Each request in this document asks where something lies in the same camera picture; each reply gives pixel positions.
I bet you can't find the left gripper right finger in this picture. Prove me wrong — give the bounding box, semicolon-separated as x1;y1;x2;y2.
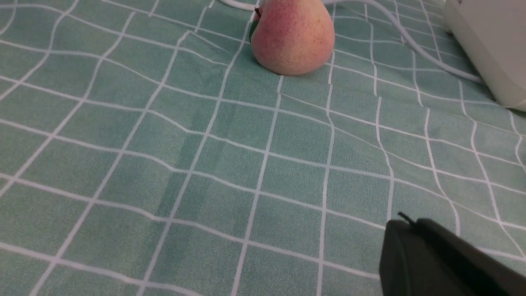
415;218;526;296

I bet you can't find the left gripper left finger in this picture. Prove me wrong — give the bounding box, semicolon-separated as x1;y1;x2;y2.
379;212;477;296

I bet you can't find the white toaster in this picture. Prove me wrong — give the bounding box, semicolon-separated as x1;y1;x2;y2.
442;0;526;112

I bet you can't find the pink peach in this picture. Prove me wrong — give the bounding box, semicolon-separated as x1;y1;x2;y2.
249;0;336;76

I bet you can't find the green checkered tablecloth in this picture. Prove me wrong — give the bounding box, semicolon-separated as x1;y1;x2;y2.
0;0;526;296

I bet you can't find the white power cable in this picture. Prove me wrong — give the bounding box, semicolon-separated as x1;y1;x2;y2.
218;0;483;84

